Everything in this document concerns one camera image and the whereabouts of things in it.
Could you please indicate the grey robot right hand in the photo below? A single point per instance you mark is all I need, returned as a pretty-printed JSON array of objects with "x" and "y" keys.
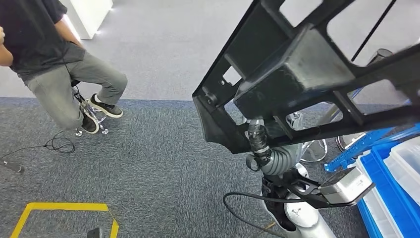
[{"x": 259, "y": 144}]

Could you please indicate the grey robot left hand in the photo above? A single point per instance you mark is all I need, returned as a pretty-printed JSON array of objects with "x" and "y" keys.
[{"x": 94, "y": 234}]

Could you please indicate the black plastic frame part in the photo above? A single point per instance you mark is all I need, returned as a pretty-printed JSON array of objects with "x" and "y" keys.
[{"x": 295, "y": 72}]

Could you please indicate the blue metal shelf rack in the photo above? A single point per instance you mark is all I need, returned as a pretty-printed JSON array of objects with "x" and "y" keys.
[{"x": 361, "y": 144}]

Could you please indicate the chrome stool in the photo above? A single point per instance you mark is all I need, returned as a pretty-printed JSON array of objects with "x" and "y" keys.
[{"x": 93, "y": 115}]

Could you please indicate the person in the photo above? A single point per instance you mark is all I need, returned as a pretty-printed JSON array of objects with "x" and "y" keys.
[{"x": 32, "y": 33}]

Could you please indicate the white cabinet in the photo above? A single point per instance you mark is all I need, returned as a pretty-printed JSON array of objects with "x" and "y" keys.
[{"x": 92, "y": 16}]

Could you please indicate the thin black post with base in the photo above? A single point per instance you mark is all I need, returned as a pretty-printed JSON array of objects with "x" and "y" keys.
[{"x": 374, "y": 31}]

